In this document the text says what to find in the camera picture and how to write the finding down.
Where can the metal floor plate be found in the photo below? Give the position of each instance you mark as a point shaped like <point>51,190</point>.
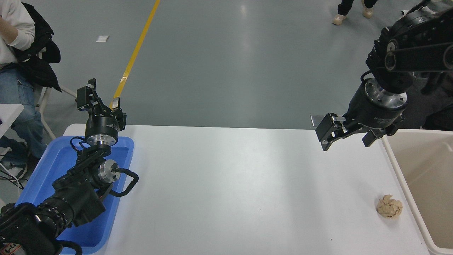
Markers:
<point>315,122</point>

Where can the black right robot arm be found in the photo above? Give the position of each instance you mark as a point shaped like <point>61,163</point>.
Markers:
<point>417,46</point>

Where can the tan paper ball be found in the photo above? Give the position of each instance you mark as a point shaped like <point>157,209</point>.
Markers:
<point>389,206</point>

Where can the seated person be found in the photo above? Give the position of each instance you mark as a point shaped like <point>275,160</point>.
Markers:
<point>17,102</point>

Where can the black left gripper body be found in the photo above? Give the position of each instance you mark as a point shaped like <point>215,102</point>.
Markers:
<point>102,125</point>

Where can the small white table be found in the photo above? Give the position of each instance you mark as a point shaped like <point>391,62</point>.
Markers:
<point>9,115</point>

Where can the person's hand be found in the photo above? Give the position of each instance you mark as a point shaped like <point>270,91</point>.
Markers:
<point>7,32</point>

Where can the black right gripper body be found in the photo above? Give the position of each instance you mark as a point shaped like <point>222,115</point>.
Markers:
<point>371,113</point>

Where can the yellow floor tape line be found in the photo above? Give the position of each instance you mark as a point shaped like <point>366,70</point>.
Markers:
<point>138,46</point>

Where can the black jacket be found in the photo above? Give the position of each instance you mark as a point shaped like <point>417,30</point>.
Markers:
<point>39,67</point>

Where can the blue plastic tray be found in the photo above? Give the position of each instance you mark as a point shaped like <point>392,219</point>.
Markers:
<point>53,159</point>

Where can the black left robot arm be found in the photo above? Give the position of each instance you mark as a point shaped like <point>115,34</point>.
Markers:
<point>70,202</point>

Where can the walking person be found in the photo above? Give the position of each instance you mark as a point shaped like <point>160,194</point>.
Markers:
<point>345,9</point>

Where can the large pale bin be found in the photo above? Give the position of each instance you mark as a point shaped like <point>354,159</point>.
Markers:
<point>424,177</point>

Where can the white frame chair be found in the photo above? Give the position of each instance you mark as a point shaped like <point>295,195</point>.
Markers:
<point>44,106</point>

